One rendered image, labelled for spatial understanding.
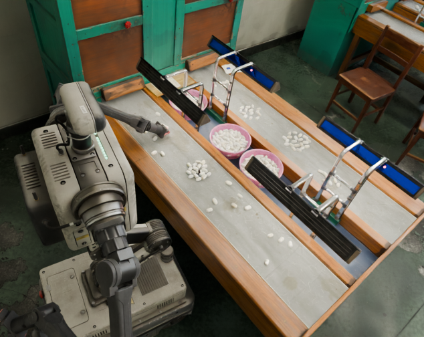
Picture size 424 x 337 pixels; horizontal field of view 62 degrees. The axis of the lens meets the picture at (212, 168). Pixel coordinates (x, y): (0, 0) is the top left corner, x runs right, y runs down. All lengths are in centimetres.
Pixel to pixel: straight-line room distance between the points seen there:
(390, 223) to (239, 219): 85
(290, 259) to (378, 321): 110
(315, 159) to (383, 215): 51
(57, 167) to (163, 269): 104
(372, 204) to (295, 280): 73
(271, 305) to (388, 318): 130
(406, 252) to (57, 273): 249
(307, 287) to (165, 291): 72
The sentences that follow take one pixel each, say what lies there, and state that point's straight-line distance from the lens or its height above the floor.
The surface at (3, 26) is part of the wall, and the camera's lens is 303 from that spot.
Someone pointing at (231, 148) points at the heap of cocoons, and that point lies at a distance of 223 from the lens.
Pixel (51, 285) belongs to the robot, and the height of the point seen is 48.
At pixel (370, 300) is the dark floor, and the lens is 284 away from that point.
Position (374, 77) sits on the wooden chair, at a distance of 398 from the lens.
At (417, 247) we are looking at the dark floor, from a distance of 329.
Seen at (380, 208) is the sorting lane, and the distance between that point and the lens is 227.
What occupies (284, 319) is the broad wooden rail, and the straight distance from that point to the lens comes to 169.
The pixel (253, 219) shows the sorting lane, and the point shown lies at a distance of 192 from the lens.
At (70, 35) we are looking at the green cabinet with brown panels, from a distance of 219.
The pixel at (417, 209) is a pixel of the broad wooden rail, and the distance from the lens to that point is 237.
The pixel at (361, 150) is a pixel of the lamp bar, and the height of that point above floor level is 108.
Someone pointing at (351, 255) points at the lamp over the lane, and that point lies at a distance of 156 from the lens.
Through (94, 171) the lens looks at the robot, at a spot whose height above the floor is 145.
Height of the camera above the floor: 229
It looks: 48 degrees down
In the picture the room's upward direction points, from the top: 10 degrees clockwise
